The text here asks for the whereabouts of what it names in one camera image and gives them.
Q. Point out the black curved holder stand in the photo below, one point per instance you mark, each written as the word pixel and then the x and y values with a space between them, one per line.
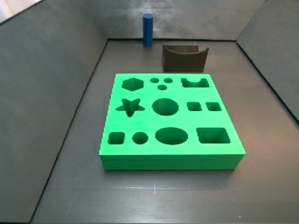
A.
pixel 184 58

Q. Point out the blue oval cylinder peg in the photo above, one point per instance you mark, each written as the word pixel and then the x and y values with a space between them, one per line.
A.
pixel 147 29

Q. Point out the green foam shape board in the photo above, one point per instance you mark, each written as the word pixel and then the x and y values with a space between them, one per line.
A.
pixel 167 124

